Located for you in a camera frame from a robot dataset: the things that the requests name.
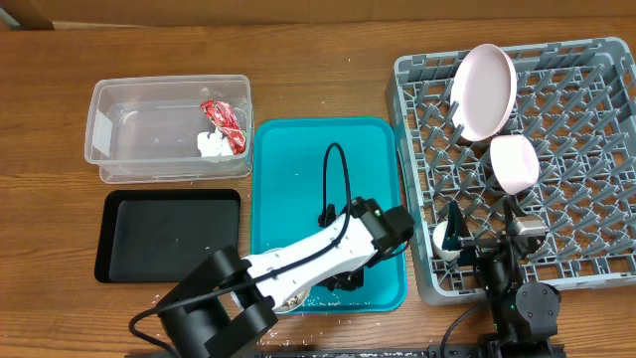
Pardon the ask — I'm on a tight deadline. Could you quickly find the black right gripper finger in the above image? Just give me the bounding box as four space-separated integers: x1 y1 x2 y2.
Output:
503 196 526 234
442 201 472 251

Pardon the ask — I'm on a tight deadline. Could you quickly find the white cup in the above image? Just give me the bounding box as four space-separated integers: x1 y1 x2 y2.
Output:
432 221 461 262

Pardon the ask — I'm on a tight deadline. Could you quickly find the pink white bowl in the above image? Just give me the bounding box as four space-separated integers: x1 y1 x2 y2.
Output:
490 134 540 195

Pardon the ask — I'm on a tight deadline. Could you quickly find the large white plate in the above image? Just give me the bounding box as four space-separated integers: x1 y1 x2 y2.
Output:
450 44 517 142

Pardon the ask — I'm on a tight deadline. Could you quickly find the white tissue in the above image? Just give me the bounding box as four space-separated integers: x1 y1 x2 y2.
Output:
197 129 234 157

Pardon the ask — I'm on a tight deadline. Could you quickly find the red snack wrapper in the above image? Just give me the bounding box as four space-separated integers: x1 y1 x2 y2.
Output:
200 99 246 155

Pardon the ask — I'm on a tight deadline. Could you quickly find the grey bowl with rice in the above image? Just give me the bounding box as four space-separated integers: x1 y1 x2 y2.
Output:
231 290 310 314

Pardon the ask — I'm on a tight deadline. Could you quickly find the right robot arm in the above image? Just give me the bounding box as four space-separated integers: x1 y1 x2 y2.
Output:
442 198 564 357

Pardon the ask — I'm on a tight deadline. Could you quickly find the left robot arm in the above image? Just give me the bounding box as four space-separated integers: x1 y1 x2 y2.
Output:
128 195 414 357

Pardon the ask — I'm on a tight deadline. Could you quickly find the teal plastic tray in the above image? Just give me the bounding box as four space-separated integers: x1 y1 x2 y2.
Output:
248 116 407 315

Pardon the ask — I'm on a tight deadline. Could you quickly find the grey dish rack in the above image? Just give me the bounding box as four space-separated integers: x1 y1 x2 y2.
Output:
386 38 635 305

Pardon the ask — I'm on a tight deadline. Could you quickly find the black rectangular tray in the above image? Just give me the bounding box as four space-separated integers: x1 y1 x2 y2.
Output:
93 189 240 283

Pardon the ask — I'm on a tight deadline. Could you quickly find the clear plastic bin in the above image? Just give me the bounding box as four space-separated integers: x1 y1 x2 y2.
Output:
83 75 253 184

